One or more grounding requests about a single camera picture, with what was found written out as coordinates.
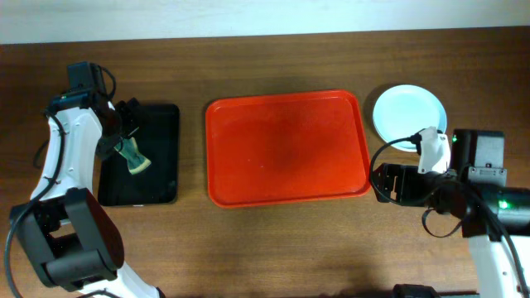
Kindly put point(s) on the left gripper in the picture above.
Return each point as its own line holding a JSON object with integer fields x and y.
{"x": 132, "y": 112}

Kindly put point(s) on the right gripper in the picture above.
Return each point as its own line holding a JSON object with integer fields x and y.
{"x": 407, "y": 173}

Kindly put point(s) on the green stained sponge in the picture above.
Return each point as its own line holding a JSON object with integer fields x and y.
{"x": 136, "y": 161}

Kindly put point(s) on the light blue plate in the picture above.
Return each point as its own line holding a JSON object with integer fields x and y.
{"x": 406, "y": 109}

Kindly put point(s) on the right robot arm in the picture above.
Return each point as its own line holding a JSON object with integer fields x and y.
{"x": 492, "y": 217}

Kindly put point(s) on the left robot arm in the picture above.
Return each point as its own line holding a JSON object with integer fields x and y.
{"x": 66, "y": 235}

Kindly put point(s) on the black rectangular tray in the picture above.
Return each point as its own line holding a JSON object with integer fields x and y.
{"x": 158, "y": 141}

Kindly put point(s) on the red plastic tray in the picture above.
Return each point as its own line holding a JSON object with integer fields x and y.
{"x": 285, "y": 148}

